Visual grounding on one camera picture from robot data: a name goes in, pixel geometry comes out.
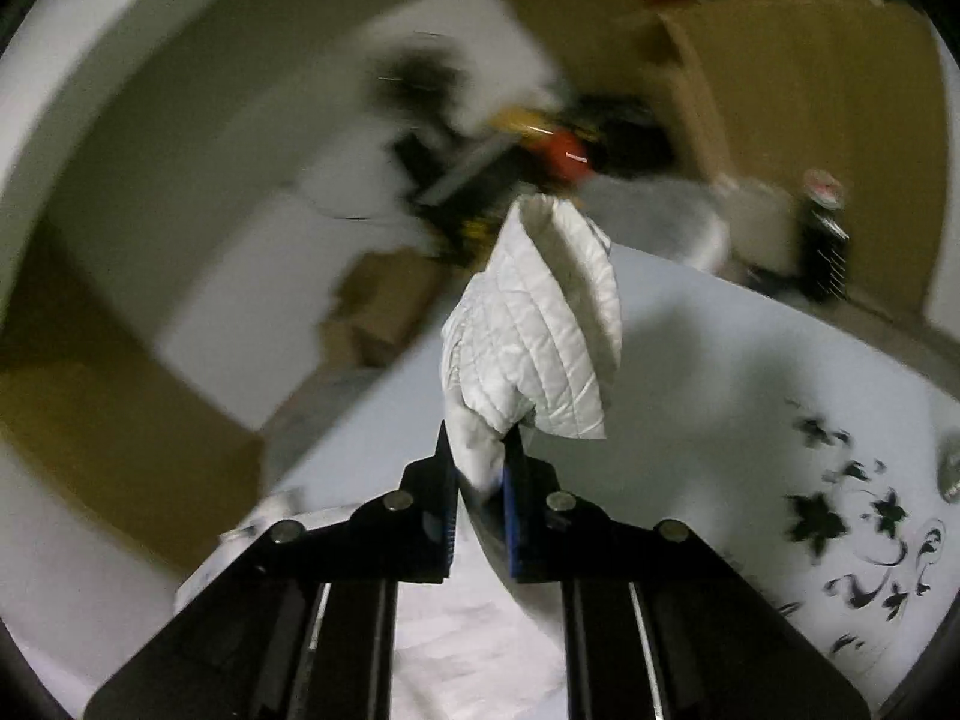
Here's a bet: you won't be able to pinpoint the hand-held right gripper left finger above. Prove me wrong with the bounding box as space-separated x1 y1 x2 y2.
82 420 458 720

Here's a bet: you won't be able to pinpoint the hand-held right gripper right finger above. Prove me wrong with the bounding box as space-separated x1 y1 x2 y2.
502 424 872 720

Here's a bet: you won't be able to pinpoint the white quilted jacket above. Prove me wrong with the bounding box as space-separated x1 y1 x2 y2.
439 193 625 496

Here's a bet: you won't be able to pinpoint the cardboard box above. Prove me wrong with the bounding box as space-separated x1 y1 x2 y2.
317 250 452 370

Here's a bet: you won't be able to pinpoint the red round object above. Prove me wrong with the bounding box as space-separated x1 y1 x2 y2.
538 127 602 185

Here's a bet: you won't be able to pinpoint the white bag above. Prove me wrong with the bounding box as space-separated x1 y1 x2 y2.
716 178 799 275

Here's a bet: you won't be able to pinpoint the black bottle with red cap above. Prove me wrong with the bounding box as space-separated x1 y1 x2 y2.
797 169 854 306

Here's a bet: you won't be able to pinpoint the black stand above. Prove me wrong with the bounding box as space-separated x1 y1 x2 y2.
373 36 527 260

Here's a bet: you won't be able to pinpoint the wooden wardrobe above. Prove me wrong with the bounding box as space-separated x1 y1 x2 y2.
658 0 955 320

